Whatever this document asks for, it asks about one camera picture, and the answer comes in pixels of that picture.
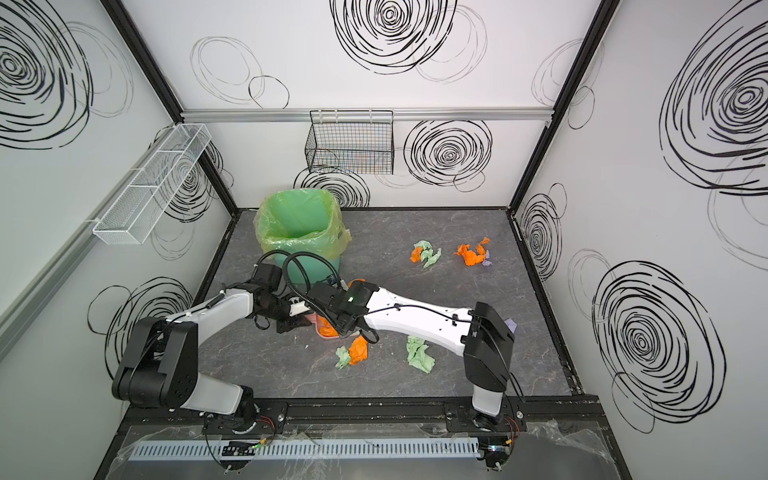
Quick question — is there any yellow-green bin liner bag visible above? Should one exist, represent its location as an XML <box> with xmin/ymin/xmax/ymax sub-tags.
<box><xmin>253</xmin><ymin>189</ymin><xmax>352</xmax><ymax>260</ymax></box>

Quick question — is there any purple paper scrap right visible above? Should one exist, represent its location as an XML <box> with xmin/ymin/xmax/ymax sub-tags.
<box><xmin>505</xmin><ymin>318</ymin><xmax>518</xmax><ymax>334</ymax></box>

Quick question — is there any orange paper scrap near bin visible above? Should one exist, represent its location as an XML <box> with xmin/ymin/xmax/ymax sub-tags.
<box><xmin>315</xmin><ymin>317</ymin><xmax>338</xmax><ymax>339</ymax></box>

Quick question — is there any green paper scrap front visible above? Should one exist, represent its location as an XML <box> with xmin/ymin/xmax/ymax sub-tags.
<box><xmin>406</xmin><ymin>336</ymin><xmax>435</xmax><ymax>374</ymax></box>

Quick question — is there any pink plastic dustpan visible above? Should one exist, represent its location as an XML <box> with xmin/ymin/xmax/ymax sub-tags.
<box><xmin>306</xmin><ymin>313</ymin><xmax>338</xmax><ymax>339</ymax></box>

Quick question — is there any small green scrap centre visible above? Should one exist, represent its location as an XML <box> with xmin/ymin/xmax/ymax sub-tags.
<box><xmin>335</xmin><ymin>347</ymin><xmax>351</xmax><ymax>370</ymax></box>

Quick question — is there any grey slotted cable duct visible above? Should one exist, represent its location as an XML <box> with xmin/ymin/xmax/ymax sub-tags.
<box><xmin>127</xmin><ymin>438</ymin><xmax>480</xmax><ymax>463</ymax></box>

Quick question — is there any green trash bin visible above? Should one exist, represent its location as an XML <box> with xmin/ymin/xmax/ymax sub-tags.
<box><xmin>263</xmin><ymin>189</ymin><xmax>352</xmax><ymax>285</ymax></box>

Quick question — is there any black wire basket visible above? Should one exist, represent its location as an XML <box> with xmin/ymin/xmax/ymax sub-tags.
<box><xmin>304</xmin><ymin>109</ymin><xmax>395</xmax><ymax>175</ymax></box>

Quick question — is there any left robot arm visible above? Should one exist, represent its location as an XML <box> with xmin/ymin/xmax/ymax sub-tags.
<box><xmin>111</xmin><ymin>250</ymin><xmax>310</xmax><ymax>421</ymax></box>

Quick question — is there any orange paper scrap far right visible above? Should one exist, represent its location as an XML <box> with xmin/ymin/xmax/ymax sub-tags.
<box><xmin>455</xmin><ymin>237</ymin><xmax>492</xmax><ymax>267</ymax></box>

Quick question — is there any orange paper scrap centre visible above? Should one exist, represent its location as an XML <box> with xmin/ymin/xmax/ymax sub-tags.
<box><xmin>348</xmin><ymin>336</ymin><xmax>369</xmax><ymax>365</ymax></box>

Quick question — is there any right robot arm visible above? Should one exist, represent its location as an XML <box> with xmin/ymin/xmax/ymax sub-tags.
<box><xmin>282</xmin><ymin>252</ymin><xmax>516</xmax><ymax>428</ymax></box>

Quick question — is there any green orange scrap middle back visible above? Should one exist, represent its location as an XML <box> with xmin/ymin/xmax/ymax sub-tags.
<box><xmin>410</xmin><ymin>240</ymin><xmax>442</xmax><ymax>269</ymax></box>

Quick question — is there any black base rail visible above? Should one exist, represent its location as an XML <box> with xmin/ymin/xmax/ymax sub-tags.
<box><xmin>118</xmin><ymin>395</ymin><xmax>607</xmax><ymax>434</ymax></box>

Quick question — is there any white mesh wall shelf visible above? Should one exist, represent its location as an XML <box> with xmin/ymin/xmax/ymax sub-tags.
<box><xmin>92</xmin><ymin>124</ymin><xmax>212</xmax><ymax>245</ymax></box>

